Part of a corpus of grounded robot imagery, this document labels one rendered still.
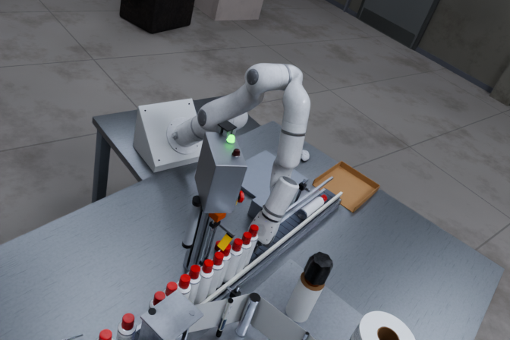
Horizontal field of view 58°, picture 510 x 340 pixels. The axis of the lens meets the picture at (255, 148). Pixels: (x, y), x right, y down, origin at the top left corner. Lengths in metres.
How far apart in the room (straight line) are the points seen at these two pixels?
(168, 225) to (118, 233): 0.21
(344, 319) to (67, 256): 1.05
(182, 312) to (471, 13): 7.04
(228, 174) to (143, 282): 0.64
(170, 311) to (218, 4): 5.62
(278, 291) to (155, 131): 0.97
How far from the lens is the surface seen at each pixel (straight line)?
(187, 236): 1.57
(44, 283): 1.81
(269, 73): 1.67
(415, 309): 2.14
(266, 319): 1.61
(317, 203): 2.21
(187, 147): 2.32
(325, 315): 1.85
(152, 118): 2.29
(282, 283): 1.87
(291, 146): 1.65
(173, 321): 1.35
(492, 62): 7.77
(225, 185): 1.36
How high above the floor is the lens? 2.25
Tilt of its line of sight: 33 degrees down
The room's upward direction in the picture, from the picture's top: 17 degrees clockwise
